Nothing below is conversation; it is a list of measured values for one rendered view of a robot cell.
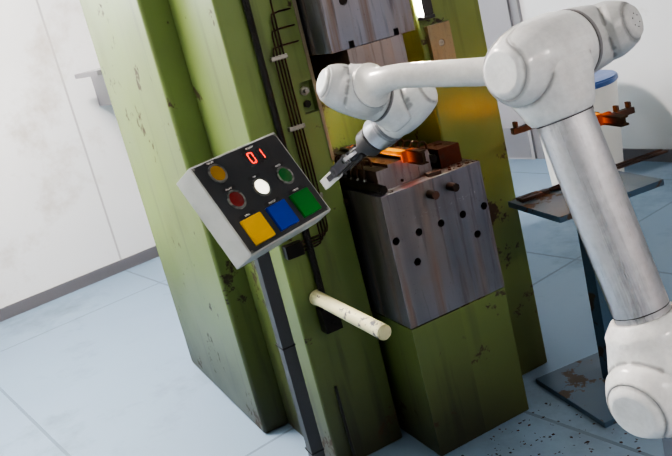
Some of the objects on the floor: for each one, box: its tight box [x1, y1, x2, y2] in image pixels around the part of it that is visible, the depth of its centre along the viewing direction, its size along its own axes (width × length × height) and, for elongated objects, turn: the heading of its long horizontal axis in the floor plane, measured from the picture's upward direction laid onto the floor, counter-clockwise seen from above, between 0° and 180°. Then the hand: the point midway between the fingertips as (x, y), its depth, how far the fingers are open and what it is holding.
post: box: [254, 251, 325, 456], centre depth 242 cm, size 4×4×108 cm
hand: (331, 178), depth 220 cm, fingers closed
